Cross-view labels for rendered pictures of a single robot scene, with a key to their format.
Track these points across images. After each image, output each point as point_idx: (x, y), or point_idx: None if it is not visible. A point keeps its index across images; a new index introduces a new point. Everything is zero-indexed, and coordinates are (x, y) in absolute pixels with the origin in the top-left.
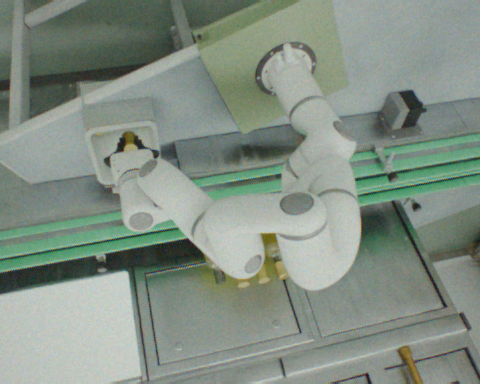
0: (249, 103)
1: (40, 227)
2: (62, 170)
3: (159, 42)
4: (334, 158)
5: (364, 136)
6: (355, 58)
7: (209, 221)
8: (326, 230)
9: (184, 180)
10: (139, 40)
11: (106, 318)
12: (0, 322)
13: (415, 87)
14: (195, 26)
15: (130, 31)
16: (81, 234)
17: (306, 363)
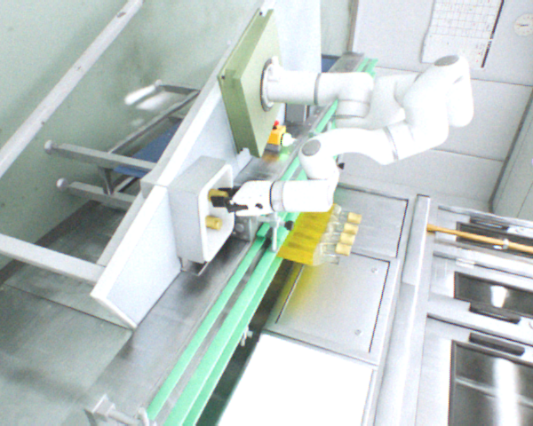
0: (260, 123)
1: (194, 342)
2: (156, 287)
3: (52, 203)
4: (385, 75)
5: (298, 132)
6: None
7: (425, 100)
8: None
9: (348, 128)
10: (35, 209)
11: (300, 370)
12: None
13: None
14: (75, 171)
15: (25, 203)
16: (230, 314)
17: (414, 271)
